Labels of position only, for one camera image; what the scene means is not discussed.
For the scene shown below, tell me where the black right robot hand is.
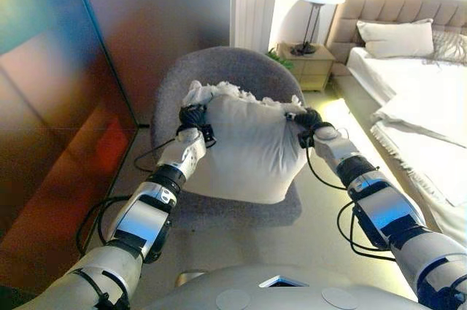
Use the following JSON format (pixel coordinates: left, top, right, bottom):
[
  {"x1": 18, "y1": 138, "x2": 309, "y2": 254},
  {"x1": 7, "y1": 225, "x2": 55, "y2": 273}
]
[{"x1": 285, "y1": 107, "x2": 324, "y2": 129}]

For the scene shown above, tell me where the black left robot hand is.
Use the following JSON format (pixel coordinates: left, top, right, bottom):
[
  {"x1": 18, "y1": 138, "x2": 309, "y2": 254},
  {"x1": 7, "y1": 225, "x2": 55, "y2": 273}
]
[{"x1": 178, "y1": 104, "x2": 211, "y2": 130}]

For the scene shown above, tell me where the white fringed square cushion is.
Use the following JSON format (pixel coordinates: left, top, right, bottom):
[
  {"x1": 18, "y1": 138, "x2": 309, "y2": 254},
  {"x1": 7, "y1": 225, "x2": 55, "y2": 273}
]
[{"x1": 181, "y1": 80, "x2": 310, "y2": 206}]

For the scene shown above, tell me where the light wooden nightstand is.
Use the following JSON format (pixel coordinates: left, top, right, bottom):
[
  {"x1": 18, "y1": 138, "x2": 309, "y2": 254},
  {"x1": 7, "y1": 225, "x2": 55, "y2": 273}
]
[{"x1": 276, "y1": 42, "x2": 336, "y2": 93}]

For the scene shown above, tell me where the grey fabric tub armchair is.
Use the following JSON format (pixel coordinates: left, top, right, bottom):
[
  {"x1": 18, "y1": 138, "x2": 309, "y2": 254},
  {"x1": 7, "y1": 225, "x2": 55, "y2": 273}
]
[{"x1": 150, "y1": 46, "x2": 304, "y2": 230}]

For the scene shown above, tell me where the green leafy plant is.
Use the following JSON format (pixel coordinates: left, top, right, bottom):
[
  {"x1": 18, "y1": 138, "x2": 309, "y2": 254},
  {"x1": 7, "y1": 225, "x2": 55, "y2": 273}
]
[{"x1": 266, "y1": 47, "x2": 295, "y2": 71}]

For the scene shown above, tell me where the bed with white sheets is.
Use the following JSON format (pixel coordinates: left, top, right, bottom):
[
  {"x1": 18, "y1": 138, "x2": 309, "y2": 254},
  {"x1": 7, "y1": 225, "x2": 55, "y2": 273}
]
[{"x1": 333, "y1": 47, "x2": 467, "y2": 209}]

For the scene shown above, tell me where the cream fringed throw blanket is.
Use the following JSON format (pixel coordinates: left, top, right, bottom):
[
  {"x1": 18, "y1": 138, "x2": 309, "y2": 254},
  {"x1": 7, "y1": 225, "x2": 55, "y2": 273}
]
[{"x1": 369, "y1": 97, "x2": 467, "y2": 208}]

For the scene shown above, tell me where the plain white pillow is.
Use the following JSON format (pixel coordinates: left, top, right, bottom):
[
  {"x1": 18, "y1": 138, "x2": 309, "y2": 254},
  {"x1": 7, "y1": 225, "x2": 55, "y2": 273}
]
[{"x1": 356, "y1": 18, "x2": 436, "y2": 60}]

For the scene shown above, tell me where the white pleated curtain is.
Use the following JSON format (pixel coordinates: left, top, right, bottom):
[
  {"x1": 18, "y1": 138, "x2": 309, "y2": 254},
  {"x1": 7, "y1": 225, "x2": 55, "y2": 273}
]
[{"x1": 230, "y1": 0, "x2": 280, "y2": 53}]

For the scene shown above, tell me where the tufted upholstered headboard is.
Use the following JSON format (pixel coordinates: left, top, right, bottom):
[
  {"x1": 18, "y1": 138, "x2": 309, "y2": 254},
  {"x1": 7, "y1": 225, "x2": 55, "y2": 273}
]
[{"x1": 325, "y1": 0, "x2": 467, "y2": 67}]

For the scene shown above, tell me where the patterned grey-striped pillow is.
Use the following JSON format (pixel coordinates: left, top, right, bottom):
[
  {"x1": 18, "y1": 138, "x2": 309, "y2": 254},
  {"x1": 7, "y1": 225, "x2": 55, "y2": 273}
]
[{"x1": 422, "y1": 29, "x2": 467, "y2": 67}]

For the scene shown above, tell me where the silver robot torso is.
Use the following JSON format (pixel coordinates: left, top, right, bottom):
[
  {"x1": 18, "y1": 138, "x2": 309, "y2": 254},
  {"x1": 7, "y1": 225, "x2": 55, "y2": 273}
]
[{"x1": 141, "y1": 263, "x2": 421, "y2": 310}]

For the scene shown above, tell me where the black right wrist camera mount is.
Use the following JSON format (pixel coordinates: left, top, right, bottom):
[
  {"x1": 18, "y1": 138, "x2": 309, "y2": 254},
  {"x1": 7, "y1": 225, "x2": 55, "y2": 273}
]
[{"x1": 298, "y1": 130, "x2": 317, "y2": 150}]

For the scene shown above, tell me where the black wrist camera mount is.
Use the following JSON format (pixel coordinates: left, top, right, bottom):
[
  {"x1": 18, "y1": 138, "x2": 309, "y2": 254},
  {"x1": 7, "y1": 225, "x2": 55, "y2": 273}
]
[
  {"x1": 201, "y1": 123, "x2": 219, "y2": 147},
  {"x1": 298, "y1": 130, "x2": 317, "y2": 150}
]

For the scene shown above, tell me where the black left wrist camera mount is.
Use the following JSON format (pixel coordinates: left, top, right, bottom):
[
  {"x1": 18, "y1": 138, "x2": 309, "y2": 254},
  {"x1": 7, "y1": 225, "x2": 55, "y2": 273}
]
[{"x1": 201, "y1": 123, "x2": 219, "y2": 147}]

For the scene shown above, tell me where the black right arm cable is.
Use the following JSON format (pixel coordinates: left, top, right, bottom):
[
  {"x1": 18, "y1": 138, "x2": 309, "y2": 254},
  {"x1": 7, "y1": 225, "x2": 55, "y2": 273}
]
[{"x1": 305, "y1": 126, "x2": 397, "y2": 263}]

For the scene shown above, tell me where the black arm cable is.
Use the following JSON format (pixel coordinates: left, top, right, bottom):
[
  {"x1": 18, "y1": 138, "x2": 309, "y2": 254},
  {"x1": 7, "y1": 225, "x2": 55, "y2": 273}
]
[
  {"x1": 305, "y1": 126, "x2": 397, "y2": 263},
  {"x1": 74, "y1": 136, "x2": 185, "y2": 257}
]

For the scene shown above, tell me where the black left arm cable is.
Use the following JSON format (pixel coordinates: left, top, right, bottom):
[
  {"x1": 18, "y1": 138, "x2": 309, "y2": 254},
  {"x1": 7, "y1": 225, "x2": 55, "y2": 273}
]
[{"x1": 74, "y1": 136, "x2": 185, "y2": 257}]

